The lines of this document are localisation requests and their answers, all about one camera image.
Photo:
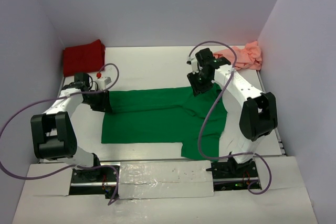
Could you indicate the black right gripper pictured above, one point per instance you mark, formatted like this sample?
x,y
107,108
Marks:
x,y
197,88

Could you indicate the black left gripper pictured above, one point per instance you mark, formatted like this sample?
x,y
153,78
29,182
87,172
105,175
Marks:
x,y
105,105

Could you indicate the green t-shirt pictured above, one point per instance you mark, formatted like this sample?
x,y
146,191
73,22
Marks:
x,y
170,115

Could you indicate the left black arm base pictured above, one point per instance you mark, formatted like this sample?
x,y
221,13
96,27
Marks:
x,y
101,181

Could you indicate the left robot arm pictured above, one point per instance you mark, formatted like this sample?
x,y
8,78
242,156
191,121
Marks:
x,y
54,137

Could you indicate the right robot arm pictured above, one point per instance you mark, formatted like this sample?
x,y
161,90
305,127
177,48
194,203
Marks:
x,y
252,112

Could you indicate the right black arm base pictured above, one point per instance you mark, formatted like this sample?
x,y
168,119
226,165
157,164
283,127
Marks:
x,y
226,177

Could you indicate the red folded t-shirt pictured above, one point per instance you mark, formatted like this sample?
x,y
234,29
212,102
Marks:
x,y
84,58

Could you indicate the pink crumpled t-shirt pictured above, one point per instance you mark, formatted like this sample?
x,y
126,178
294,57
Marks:
x,y
249,57

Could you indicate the silver taped cover plate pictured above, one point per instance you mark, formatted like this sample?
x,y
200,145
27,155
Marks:
x,y
154,180

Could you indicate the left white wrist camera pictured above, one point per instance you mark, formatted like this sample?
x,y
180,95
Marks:
x,y
102,82

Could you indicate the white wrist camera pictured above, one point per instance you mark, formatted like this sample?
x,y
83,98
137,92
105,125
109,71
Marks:
x,y
102,82
192,61

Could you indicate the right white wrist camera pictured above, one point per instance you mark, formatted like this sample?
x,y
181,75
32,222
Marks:
x,y
192,61

